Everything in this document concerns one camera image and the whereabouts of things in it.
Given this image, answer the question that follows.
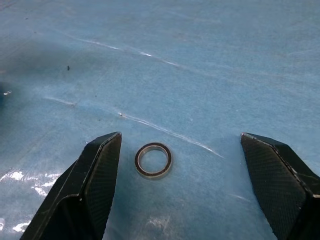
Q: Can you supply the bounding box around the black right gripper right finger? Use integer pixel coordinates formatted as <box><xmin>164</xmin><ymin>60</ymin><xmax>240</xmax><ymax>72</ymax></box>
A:
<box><xmin>240</xmin><ymin>132</ymin><xmax>320</xmax><ymax>240</ymax></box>

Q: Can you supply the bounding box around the small silver bearing ring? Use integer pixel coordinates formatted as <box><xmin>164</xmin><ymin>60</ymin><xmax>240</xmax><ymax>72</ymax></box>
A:
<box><xmin>134</xmin><ymin>142</ymin><xmax>174</xmax><ymax>180</ymax></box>

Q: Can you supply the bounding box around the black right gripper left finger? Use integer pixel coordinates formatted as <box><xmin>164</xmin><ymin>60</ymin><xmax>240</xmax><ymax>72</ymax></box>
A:
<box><xmin>19</xmin><ymin>131</ymin><xmax>123</xmax><ymax>240</ymax></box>

